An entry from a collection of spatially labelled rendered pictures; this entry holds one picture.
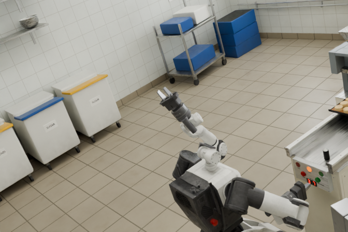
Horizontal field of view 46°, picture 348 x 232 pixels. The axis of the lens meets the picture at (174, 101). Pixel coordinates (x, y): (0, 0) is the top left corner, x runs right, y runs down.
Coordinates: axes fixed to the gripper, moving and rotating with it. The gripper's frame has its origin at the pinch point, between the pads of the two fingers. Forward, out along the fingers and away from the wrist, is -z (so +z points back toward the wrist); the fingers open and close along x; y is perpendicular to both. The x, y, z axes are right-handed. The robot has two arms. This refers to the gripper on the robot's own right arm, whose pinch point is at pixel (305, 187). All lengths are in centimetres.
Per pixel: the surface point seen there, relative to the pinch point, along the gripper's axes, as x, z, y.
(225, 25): 33, -259, -370
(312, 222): 43.0, -12.2, -12.4
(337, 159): -13.3, -15.1, 10.9
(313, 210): 31.4, -12.3, -9.8
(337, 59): -34, -84, -36
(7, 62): -41, 57, -398
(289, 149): -11.8, -10.3, -17.6
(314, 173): -2.5, -9.6, -1.6
